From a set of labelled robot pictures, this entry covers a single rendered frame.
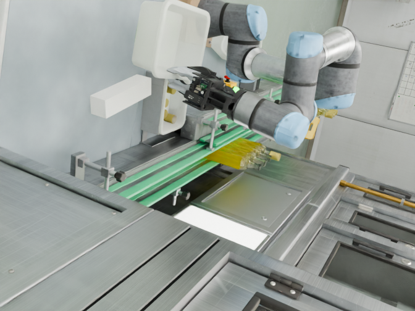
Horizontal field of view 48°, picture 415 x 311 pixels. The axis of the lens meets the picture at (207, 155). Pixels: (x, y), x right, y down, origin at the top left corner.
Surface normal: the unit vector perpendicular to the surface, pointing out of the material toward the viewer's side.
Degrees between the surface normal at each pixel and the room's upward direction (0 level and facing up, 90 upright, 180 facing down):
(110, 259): 90
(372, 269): 90
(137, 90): 0
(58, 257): 90
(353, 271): 90
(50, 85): 0
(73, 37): 0
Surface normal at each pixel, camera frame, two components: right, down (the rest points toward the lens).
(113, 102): 0.87, 0.29
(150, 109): -0.47, 0.26
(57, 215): 0.15, -0.92
